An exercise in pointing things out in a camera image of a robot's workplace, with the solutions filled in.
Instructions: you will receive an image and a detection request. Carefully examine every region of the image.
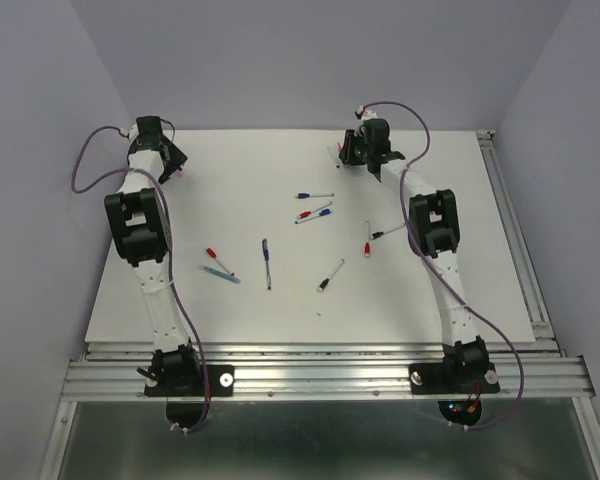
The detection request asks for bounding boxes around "red cap marker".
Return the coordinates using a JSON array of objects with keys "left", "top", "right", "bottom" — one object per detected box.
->
[
  {"left": 364, "top": 220, "right": 372, "bottom": 258},
  {"left": 205, "top": 247, "right": 235, "bottom": 277},
  {"left": 296, "top": 201, "right": 332, "bottom": 220}
]

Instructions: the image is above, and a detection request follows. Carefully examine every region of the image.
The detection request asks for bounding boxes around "blue ballpoint pen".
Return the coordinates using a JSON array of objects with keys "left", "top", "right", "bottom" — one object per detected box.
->
[{"left": 261, "top": 238, "right": 272, "bottom": 291}]

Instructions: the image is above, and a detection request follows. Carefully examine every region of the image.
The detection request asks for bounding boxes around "light blue transparent pen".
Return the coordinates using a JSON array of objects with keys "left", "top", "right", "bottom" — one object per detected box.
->
[{"left": 199, "top": 265, "right": 241, "bottom": 284}]

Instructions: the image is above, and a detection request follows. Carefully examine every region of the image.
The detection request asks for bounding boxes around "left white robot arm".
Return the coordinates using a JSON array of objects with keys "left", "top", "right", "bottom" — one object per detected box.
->
[{"left": 104, "top": 116, "right": 194, "bottom": 357}]

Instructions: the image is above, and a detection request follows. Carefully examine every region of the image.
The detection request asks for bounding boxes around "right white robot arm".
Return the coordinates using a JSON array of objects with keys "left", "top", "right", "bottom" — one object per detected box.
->
[{"left": 339, "top": 112, "right": 485, "bottom": 353}]

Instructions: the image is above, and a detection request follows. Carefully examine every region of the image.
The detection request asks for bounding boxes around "blue cap whiteboard marker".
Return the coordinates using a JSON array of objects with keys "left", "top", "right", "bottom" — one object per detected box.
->
[{"left": 295, "top": 192, "right": 335, "bottom": 199}]

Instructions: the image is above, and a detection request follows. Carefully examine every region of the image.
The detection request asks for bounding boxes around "black cap marker right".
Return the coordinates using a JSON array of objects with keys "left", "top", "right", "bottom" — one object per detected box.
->
[{"left": 371, "top": 223, "right": 405, "bottom": 240}]

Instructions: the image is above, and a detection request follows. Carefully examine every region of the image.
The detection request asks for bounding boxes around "black cap marker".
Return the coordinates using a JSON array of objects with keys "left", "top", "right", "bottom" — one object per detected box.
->
[
  {"left": 317, "top": 258, "right": 345, "bottom": 292},
  {"left": 371, "top": 223, "right": 405, "bottom": 240}
]

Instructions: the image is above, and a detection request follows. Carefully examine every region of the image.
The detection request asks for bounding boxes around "black cap marker centre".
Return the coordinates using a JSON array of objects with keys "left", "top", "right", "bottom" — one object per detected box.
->
[{"left": 317, "top": 258, "right": 345, "bottom": 292}]

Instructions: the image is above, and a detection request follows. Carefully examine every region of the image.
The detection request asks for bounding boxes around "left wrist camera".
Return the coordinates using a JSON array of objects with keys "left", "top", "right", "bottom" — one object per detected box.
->
[{"left": 119, "top": 124, "right": 138, "bottom": 141}]

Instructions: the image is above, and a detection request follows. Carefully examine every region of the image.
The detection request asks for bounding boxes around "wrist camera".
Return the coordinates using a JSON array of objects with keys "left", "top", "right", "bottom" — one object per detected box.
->
[
  {"left": 119, "top": 124, "right": 138, "bottom": 141},
  {"left": 354, "top": 105, "right": 377, "bottom": 122}
]

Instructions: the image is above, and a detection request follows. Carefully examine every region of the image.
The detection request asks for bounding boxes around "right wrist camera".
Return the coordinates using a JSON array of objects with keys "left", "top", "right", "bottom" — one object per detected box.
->
[{"left": 354, "top": 105, "right": 377, "bottom": 122}]

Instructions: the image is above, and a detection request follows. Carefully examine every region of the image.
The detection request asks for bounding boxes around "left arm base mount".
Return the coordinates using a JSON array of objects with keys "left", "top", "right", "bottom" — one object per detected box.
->
[{"left": 136, "top": 345, "right": 235, "bottom": 434}]

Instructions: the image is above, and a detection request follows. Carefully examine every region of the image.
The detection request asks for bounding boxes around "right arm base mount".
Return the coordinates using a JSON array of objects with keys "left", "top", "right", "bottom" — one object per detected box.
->
[{"left": 408, "top": 336, "right": 501, "bottom": 429}]

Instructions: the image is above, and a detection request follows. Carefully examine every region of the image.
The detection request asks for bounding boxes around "aluminium rail right side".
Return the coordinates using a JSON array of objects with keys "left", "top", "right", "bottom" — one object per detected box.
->
[{"left": 476, "top": 130, "right": 563, "bottom": 356}]

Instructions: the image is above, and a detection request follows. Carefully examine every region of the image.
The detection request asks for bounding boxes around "aluminium rail frame front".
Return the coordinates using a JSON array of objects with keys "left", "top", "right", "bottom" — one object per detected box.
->
[{"left": 40, "top": 339, "right": 600, "bottom": 479}]

